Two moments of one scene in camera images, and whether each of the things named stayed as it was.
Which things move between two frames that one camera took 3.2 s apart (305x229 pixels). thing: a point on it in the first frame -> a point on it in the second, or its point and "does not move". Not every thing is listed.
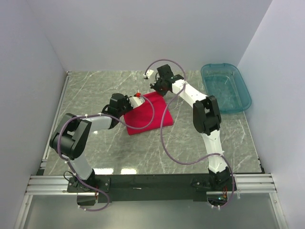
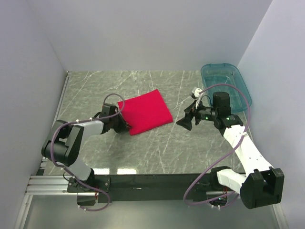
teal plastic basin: x=225 y=82 does not move
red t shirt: x=141 y=115 does not move
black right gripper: x=154 y=87 -> x=186 y=121
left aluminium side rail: x=43 y=161 does not move
